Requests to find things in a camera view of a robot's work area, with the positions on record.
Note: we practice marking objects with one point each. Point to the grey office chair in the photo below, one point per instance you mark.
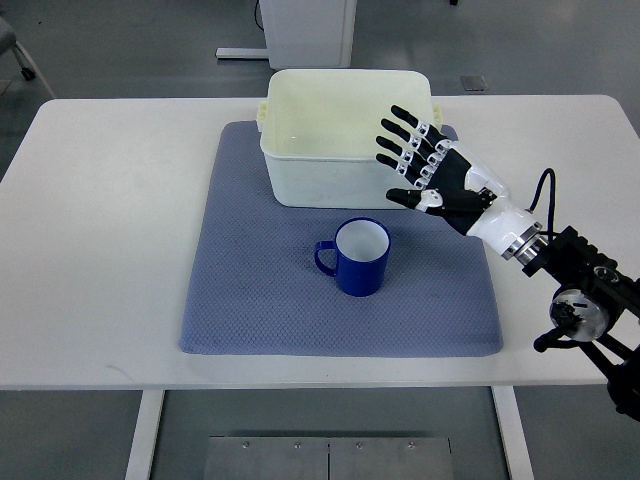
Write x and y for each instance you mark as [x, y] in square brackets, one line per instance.
[28, 68]

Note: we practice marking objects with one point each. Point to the small grey floor plate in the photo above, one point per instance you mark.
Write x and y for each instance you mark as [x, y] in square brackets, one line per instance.
[474, 83]

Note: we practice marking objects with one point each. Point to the blue mug white inside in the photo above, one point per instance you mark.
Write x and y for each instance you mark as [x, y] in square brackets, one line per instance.
[356, 257]

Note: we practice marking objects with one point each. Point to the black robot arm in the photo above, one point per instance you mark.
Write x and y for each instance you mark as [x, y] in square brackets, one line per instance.
[591, 297]

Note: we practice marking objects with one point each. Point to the white table leg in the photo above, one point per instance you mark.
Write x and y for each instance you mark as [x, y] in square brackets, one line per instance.
[145, 435]
[512, 433]

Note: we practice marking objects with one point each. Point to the cream plastic box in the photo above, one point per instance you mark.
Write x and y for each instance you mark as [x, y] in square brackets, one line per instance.
[318, 134]

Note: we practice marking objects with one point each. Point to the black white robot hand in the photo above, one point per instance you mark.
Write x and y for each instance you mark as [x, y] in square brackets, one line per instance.
[449, 181]

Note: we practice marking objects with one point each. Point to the white right table leg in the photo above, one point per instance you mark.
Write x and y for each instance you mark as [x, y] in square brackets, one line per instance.
[512, 433]

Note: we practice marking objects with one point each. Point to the white cabinet with base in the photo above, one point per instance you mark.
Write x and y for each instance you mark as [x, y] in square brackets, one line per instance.
[301, 34]

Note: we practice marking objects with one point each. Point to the metal floor plate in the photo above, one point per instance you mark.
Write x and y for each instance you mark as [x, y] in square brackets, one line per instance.
[264, 457]

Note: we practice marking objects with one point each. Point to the white left table leg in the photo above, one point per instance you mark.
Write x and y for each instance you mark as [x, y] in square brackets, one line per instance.
[145, 435]

